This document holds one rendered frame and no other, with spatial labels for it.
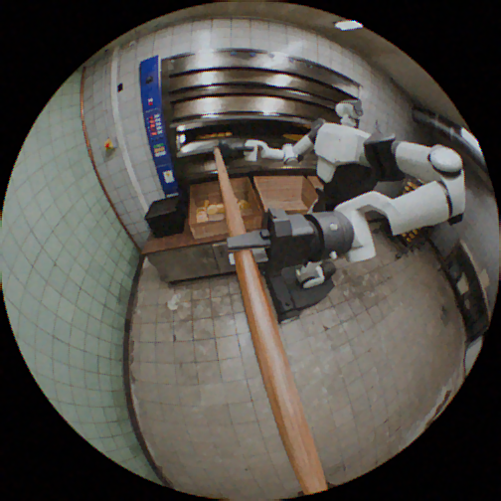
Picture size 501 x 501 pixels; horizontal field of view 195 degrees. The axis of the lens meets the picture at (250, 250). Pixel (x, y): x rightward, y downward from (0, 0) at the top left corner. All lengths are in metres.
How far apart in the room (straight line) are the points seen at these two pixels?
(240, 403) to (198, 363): 0.48
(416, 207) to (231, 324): 1.39
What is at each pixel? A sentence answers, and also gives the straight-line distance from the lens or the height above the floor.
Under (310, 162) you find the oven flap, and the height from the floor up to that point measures 1.00.
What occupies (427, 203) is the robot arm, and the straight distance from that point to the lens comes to 0.31.
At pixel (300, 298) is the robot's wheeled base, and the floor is 0.17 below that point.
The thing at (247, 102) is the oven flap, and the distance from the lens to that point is 1.43.
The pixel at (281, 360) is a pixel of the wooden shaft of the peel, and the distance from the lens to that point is 0.16.
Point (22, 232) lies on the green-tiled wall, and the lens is 1.28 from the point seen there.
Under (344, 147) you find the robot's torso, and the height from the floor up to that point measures 1.32.
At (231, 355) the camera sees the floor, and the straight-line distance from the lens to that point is 1.37.
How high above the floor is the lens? 1.36
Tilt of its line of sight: 49 degrees down
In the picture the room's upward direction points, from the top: straight up
